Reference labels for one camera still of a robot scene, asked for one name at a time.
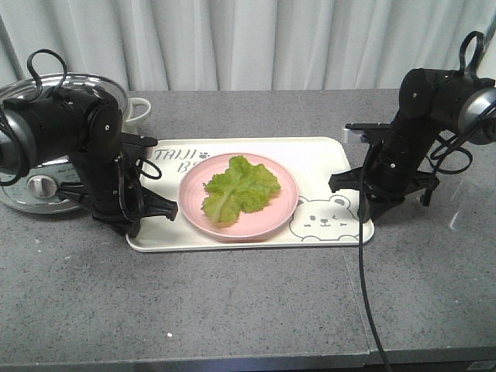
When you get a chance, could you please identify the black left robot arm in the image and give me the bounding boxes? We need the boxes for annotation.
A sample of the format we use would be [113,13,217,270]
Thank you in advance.
[1,88,178,237]

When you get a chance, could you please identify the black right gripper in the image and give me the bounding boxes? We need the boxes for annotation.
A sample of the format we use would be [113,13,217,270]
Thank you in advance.
[329,122,440,222]

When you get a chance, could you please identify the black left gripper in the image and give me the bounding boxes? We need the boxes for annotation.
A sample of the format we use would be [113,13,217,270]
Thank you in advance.
[57,133,178,238]

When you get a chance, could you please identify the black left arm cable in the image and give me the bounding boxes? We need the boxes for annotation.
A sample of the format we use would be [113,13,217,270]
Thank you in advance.
[26,48,69,94]

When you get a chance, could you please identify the pink round plate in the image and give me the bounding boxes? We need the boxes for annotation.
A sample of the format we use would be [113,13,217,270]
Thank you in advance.
[178,153,299,243]

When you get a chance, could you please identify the white pleated curtain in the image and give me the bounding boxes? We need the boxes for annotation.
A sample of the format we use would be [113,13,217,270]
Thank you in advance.
[1,1,495,91]

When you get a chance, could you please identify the cream bear serving tray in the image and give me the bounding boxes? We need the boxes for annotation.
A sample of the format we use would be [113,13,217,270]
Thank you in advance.
[127,137,374,252]

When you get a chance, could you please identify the light green electric cooking pot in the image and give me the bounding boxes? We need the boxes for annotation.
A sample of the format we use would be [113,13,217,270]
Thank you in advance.
[0,71,152,215]

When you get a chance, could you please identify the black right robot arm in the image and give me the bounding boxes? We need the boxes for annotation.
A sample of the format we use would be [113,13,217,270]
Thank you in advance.
[329,69,495,220]

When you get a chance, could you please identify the green lettuce leaf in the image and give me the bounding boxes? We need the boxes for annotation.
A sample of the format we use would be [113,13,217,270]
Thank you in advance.
[201,155,281,225]

